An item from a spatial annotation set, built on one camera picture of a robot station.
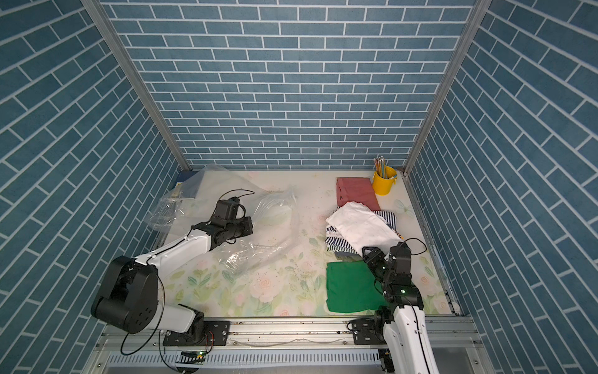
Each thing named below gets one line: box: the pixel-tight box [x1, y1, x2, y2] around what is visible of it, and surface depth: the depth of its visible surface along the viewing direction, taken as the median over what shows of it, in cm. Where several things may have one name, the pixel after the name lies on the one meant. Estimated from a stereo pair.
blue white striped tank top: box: [324, 211, 403, 255], surface depth 90 cm
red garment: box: [336, 176, 381, 212], surface depth 113 cm
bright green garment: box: [326, 260, 390, 314], surface depth 83 cm
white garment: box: [325, 201, 404, 257], surface depth 91 cm
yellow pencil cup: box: [372, 165, 398, 196], surface depth 111 cm
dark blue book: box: [169, 170, 201, 199], surface depth 114 cm
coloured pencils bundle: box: [372, 155, 387, 180], surface depth 107 cm
